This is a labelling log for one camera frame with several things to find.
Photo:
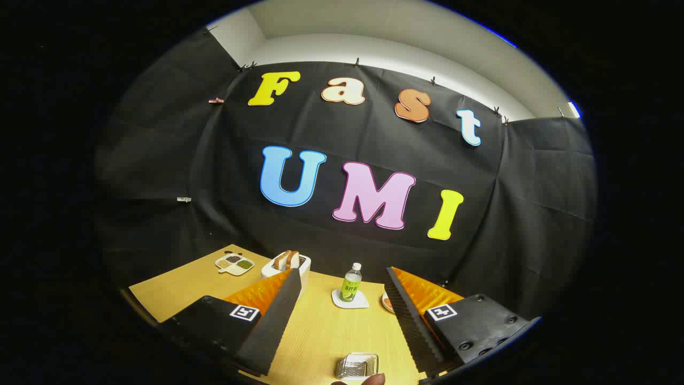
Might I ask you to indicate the black backdrop cloth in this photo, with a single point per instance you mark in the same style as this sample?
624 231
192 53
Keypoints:
224 160

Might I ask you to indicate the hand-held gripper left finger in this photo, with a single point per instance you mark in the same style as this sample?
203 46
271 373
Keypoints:
272 326

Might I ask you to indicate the toast bread slice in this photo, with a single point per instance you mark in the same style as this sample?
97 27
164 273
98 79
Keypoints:
280 260
293 259

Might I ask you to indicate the green label drink bottle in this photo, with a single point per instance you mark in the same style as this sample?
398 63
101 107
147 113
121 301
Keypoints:
350 289

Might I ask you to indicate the white toaster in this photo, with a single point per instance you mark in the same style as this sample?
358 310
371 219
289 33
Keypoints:
269 271

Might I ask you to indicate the white oval food plate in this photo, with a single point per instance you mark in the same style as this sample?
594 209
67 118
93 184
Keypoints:
387 302

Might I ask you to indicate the white divided condiment dish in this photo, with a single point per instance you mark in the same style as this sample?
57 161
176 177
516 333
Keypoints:
239 270

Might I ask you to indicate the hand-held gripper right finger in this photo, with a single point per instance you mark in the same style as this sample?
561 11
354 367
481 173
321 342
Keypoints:
411 326

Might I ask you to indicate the white square coaster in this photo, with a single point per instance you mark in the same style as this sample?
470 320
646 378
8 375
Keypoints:
360 303

